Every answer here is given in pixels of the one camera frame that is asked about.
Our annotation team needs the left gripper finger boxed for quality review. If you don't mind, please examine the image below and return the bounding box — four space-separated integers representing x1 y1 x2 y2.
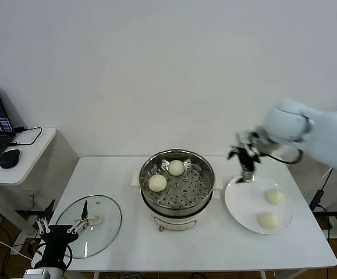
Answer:
36 199 55 235
67 201 92 235

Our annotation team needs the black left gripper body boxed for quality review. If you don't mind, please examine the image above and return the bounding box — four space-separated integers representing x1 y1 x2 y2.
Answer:
36 225 81 270

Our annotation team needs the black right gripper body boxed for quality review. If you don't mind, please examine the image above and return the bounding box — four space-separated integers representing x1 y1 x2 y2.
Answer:
239 149 258 175

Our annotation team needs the glass lid with cream handle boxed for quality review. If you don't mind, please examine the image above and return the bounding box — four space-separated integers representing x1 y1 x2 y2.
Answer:
54 194 122 259

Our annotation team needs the white steamed baozi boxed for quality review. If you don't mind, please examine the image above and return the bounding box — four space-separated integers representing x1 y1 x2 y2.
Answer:
265 188 286 206
168 159 185 177
257 211 281 232
148 174 168 192

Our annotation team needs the stainless steel steamer basket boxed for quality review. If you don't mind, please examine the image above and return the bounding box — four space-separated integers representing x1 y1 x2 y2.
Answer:
132 148 223 217

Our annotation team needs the white round plate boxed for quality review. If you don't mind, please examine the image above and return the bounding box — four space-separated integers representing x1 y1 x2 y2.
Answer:
224 174 295 235

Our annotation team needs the white side table with mouse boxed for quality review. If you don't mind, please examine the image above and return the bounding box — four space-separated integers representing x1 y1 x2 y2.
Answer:
0 127 80 248

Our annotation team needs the black computer mouse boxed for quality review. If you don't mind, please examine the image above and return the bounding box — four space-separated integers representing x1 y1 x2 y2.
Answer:
0 149 21 170

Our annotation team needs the cream electric cooker base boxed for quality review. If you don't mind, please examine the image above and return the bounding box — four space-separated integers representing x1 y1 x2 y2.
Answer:
130 170 224 233

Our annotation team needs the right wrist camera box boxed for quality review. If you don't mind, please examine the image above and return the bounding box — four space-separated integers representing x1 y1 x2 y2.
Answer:
236 130 256 151

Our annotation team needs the white floor cable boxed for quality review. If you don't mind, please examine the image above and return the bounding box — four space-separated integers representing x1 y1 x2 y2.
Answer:
0 228 34 261

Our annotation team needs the black power adapter with cable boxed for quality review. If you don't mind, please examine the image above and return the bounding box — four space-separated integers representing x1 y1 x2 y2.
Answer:
308 168 334 212

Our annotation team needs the black laptop cable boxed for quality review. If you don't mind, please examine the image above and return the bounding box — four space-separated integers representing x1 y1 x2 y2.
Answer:
10 126 43 146

